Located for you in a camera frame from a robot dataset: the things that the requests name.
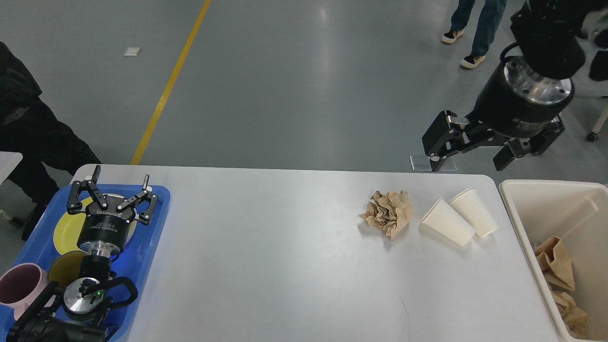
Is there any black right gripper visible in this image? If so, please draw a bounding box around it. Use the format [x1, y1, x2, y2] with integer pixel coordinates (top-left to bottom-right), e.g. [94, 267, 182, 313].
[422, 56, 575, 172]

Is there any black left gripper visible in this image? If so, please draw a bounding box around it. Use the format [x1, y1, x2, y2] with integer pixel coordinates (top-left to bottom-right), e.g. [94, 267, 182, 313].
[66, 165, 158, 255]

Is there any yellow plastic plate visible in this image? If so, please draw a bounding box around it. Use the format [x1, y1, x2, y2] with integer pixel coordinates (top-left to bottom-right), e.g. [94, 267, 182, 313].
[53, 197, 115, 257]

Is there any dark green mug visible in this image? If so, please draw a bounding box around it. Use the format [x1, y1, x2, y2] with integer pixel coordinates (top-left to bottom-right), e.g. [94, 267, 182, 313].
[47, 251, 86, 288]

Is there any white paper cup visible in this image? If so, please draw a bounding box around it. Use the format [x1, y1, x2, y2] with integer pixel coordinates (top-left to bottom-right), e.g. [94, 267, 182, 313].
[420, 198, 475, 247]

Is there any brown paper top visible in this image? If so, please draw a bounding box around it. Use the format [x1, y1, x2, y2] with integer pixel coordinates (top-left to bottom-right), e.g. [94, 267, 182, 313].
[359, 190, 413, 241]

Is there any pink ribbed mug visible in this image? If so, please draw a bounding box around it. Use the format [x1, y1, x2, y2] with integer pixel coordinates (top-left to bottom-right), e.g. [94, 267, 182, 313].
[0, 263, 48, 321]

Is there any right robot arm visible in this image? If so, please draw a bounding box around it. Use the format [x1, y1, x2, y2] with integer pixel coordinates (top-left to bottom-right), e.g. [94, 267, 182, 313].
[422, 0, 607, 172]

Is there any right floor socket plate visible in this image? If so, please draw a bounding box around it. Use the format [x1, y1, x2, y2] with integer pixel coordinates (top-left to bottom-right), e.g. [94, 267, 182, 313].
[438, 157, 458, 172]

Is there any floor socket plate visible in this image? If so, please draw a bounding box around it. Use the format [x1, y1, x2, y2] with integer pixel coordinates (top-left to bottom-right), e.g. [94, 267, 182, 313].
[438, 157, 458, 172]
[410, 155, 432, 172]

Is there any blue plastic tray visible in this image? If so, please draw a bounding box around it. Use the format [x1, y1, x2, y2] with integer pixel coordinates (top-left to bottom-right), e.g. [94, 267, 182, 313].
[0, 184, 171, 342]

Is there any white cup behind gripper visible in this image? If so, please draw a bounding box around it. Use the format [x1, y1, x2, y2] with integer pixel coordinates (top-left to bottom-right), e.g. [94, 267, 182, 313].
[448, 188, 499, 238]

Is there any left floor socket plate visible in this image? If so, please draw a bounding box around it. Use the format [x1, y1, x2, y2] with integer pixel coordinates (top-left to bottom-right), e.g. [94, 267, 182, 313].
[410, 155, 432, 172]

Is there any person in dark clothes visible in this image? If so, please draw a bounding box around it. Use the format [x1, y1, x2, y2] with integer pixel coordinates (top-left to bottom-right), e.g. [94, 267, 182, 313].
[0, 43, 100, 240]

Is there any white side table corner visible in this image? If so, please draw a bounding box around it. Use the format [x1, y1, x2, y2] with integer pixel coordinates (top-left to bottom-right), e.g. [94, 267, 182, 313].
[0, 151, 23, 184]

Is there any beige plastic bin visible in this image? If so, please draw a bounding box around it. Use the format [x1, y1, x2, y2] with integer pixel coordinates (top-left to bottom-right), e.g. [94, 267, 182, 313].
[499, 180, 608, 342]

